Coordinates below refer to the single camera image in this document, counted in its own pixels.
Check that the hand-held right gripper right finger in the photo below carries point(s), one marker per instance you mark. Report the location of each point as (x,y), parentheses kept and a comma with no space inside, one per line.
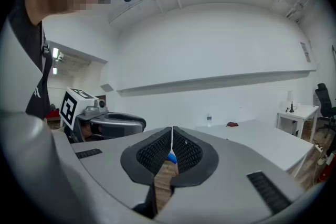
(225,181)

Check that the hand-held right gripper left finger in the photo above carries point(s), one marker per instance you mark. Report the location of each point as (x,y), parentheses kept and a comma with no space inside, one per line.
(110,165)

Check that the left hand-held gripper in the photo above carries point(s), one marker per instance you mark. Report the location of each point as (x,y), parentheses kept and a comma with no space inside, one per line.
(68,108)

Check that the white marker with blue cap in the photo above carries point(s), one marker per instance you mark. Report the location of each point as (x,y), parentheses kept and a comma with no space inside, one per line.
(172,158)

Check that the large white table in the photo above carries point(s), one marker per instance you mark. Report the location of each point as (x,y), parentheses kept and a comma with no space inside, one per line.
(262,141)

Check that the red cloth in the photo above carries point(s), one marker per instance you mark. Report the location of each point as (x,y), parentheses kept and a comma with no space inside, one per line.
(232,124)

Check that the clear water bottle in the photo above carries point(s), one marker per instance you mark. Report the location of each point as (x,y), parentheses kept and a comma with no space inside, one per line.
(209,120)

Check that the rectangular ceiling light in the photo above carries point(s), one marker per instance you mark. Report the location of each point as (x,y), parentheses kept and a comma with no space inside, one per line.
(54,70)
(55,52)

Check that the black desk antenna stand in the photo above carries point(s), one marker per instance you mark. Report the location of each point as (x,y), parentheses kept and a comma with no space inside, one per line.
(291,108)

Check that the white power strip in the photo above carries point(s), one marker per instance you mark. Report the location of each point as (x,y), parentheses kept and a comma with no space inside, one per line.
(318,148)

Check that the small white table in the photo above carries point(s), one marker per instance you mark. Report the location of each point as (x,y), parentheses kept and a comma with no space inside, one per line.
(299,112)

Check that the red fire extinguisher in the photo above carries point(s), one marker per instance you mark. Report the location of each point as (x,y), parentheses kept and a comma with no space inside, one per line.
(326,168)

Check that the person's black and grey shirt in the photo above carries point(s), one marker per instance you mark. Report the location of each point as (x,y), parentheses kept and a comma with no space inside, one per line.
(23,70)

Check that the black office chair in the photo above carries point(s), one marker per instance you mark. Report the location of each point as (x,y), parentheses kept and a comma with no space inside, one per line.
(325,105)

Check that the white paper wall notice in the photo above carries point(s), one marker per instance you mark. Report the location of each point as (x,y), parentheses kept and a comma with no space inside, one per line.
(305,52)

